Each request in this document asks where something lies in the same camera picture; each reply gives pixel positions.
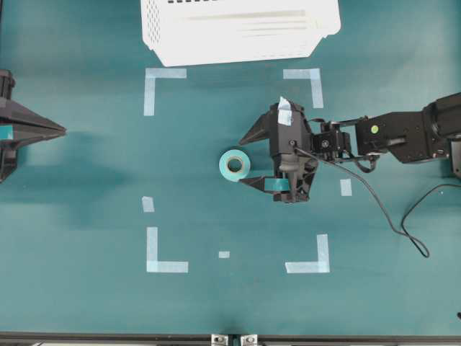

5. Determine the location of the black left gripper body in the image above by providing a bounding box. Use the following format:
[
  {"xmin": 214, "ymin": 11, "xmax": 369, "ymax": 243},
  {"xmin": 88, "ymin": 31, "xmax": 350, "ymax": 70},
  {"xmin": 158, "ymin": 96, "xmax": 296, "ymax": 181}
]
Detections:
[{"xmin": 1, "ymin": 69, "xmax": 17, "ymax": 182}]

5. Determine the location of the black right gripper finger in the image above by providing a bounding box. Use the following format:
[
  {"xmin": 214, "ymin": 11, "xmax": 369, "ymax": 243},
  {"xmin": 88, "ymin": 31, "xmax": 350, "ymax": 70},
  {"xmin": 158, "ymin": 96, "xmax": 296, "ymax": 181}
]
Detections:
[
  {"xmin": 239, "ymin": 177, "xmax": 288, "ymax": 194},
  {"xmin": 238, "ymin": 112, "xmax": 270, "ymax": 146}
]

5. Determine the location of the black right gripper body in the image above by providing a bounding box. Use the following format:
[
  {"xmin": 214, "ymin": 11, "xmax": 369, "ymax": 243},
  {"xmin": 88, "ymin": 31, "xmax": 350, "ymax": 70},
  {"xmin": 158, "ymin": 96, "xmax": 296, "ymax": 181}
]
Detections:
[{"xmin": 268, "ymin": 102, "xmax": 318, "ymax": 203}]

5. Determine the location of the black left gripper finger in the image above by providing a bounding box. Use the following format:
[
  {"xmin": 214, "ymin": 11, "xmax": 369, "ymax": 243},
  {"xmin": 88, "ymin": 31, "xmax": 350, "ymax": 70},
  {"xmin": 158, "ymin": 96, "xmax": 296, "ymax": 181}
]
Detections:
[
  {"xmin": 1, "ymin": 97, "xmax": 66, "ymax": 132},
  {"xmin": 1, "ymin": 124, "xmax": 66, "ymax": 148}
]

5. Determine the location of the teal tape roll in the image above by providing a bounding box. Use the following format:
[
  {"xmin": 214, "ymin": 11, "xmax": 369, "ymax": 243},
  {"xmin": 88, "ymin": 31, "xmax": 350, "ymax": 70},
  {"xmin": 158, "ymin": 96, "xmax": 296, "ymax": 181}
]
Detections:
[{"xmin": 218, "ymin": 149, "xmax": 251, "ymax": 182}]

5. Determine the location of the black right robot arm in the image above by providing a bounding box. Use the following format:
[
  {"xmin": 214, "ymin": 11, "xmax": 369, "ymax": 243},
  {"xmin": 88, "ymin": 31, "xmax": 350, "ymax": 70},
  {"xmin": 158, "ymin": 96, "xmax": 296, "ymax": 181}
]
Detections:
[{"xmin": 239, "ymin": 94, "xmax": 460, "ymax": 203}]

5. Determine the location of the top-right tape corner marker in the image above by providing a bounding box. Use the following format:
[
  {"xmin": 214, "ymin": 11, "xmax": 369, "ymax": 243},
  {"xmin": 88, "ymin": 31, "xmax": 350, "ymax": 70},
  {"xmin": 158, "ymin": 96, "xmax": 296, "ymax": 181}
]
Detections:
[{"xmin": 282, "ymin": 68, "xmax": 324, "ymax": 109}]

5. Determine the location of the small right tape piece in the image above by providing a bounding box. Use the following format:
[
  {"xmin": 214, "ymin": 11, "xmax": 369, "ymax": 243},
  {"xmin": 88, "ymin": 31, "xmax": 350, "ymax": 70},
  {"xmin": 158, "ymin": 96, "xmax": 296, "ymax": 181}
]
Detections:
[{"xmin": 340, "ymin": 179, "xmax": 352, "ymax": 197}]

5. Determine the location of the bottom-right tape corner marker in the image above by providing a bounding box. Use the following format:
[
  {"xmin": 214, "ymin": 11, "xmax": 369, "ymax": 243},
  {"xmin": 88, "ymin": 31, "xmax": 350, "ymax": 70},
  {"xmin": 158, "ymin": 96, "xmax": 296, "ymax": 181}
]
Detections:
[{"xmin": 285, "ymin": 234, "xmax": 330, "ymax": 274}]

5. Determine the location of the top-left tape corner marker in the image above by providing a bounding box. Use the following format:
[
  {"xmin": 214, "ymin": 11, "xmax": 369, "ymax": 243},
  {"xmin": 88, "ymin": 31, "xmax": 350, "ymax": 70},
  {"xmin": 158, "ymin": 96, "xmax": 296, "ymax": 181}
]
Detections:
[{"xmin": 143, "ymin": 68, "xmax": 187, "ymax": 117}]

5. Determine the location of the white plastic lattice basket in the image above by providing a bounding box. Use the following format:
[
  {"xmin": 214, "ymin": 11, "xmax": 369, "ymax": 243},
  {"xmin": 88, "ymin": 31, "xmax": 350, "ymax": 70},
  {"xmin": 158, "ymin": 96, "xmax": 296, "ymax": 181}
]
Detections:
[{"xmin": 140, "ymin": 0, "xmax": 341, "ymax": 67}]

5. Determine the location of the small left tape piece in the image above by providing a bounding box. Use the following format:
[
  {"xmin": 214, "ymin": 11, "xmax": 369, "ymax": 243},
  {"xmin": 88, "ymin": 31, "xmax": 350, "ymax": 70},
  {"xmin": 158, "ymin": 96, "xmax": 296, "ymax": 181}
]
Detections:
[{"xmin": 141, "ymin": 196, "xmax": 155, "ymax": 213}]

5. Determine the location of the bottom-left tape corner marker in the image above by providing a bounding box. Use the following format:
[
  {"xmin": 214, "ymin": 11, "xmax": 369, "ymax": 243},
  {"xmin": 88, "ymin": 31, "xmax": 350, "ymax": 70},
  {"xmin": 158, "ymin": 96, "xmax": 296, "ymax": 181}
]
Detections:
[{"xmin": 146, "ymin": 226, "xmax": 189, "ymax": 274}]

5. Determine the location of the black cable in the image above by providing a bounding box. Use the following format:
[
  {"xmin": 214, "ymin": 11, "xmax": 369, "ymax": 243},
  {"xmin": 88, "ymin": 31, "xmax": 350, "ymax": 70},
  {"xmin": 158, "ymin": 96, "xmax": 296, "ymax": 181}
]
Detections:
[{"xmin": 293, "ymin": 146, "xmax": 461, "ymax": 259}]

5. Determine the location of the right metal bracket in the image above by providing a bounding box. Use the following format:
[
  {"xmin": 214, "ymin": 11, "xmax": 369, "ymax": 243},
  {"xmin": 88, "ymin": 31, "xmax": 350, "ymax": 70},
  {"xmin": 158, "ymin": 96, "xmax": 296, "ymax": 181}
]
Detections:
[{"xmin": 240, "ymin": 334, "xmax": 258, "ymax": 346}]

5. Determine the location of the metal bracket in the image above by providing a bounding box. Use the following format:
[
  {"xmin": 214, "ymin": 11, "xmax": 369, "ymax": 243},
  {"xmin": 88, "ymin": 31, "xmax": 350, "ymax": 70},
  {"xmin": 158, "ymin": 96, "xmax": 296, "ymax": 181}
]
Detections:
[
  {"xmin": 240, "ymin": 334, "xmax": 258, "ymax": 346},
  {"xmin": 210, "ymin": 334, "xmax": 228, "ymax": 346}
]

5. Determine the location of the left metal bracket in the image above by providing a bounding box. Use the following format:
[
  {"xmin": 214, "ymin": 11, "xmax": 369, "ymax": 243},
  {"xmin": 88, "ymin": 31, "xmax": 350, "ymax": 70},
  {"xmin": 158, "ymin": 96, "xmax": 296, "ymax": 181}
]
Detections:
[{"xmin": 210, "ymin": 334, "xmax": 228, "ymax": 346}]

